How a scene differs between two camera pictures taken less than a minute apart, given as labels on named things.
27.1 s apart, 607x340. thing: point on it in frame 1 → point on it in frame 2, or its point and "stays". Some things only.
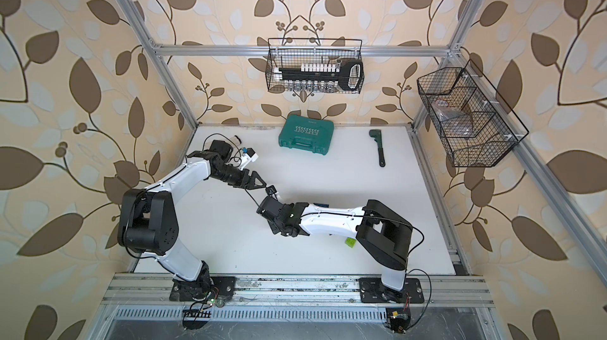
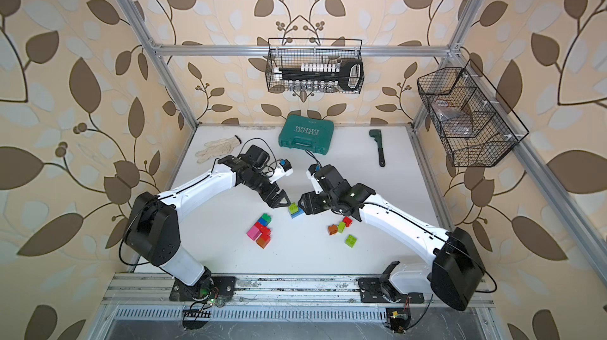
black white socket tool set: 322,77 stays
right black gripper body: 276,227 → 318,202
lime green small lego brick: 350,242 stays
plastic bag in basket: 454,122 stays
